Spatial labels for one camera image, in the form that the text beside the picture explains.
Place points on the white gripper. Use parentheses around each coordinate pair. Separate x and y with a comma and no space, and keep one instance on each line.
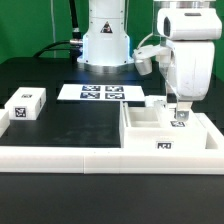
(189,35)

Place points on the white cabinet door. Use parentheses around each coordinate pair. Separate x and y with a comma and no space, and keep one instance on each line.
(178,135)
(151,99)

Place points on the white cabinet body box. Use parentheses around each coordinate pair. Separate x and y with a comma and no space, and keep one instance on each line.
(155,127)

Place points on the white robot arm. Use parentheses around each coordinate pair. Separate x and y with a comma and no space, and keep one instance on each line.
(106,45)

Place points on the white cabinet top box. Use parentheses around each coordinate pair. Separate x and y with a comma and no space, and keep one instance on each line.
(26,103)

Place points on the white marker sheet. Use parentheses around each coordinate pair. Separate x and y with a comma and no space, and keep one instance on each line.
(96,92)

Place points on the white U-shaped fence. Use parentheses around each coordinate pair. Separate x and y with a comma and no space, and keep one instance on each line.
(15,157)

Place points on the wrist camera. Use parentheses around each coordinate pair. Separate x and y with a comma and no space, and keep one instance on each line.
(143,57)

